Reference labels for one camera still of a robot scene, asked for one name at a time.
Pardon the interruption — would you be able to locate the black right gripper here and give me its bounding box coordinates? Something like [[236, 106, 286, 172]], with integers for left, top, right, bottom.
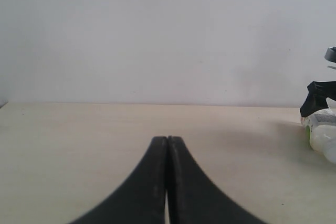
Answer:
[[300, 81, 335, 117]]

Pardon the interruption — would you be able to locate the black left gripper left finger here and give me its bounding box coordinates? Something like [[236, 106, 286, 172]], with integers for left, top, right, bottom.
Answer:
[[72, 136, 167, 224]]

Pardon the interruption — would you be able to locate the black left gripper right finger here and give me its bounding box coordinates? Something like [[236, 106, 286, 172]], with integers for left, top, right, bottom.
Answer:
[[166, 136, 264, 223]]

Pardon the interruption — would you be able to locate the milky white drink bottle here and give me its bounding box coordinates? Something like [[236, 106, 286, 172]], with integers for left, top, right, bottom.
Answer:
[[301, 109, 335, 164]]

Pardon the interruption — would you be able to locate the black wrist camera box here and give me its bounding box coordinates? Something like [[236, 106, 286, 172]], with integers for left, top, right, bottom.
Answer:
[[324, 46, 336, 63]]

